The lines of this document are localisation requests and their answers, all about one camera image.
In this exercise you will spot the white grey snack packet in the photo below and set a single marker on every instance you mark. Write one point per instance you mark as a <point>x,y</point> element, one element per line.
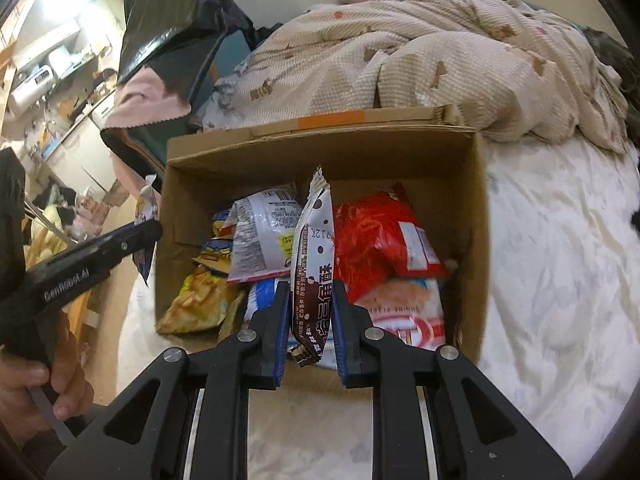
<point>260,240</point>

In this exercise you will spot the yellow chips packet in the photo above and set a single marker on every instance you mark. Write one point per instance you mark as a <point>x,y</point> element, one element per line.
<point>195,300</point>

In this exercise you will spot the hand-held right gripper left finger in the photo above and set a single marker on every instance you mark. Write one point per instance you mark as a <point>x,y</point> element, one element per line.
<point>282,330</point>

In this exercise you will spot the white blue yellow snack packet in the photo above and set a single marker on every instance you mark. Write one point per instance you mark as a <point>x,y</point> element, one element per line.
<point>145,205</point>

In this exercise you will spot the red white round-print snack packet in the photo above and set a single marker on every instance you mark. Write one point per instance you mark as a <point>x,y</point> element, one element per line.
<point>405,315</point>

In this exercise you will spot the large red snack packet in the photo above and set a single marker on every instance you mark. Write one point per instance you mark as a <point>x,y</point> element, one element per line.
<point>370,240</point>

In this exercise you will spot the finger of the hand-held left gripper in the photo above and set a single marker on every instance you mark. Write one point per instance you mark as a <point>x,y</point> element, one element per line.
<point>125,245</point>

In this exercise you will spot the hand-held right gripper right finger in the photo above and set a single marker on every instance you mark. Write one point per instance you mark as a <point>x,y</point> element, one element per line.
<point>340,330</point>

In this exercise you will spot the dark grey cloth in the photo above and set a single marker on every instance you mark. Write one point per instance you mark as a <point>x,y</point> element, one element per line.
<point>607,57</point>

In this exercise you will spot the person's left hand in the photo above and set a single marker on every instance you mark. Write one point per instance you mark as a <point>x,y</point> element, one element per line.
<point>72,375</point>

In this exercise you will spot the black plastic bag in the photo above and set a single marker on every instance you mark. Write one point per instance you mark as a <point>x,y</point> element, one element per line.
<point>165,10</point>

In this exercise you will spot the beige printed blanket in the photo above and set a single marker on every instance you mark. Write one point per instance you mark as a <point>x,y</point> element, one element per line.
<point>400,50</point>

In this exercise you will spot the pink cloth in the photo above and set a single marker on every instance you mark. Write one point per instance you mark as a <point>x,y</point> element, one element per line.
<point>145,100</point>

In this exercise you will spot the dark green cloth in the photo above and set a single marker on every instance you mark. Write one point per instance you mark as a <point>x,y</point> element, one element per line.
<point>135,145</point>

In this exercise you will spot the brown white dotted snack packet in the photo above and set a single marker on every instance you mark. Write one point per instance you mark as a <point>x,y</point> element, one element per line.
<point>312,270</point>

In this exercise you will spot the cardboard box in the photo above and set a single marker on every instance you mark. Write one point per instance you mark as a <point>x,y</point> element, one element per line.
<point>350,160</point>

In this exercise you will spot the white kitchen appliance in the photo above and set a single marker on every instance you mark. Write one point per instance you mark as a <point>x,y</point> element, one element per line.
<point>32,87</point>

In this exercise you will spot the white cabinet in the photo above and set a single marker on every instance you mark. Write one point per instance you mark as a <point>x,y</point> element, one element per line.
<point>85,150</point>

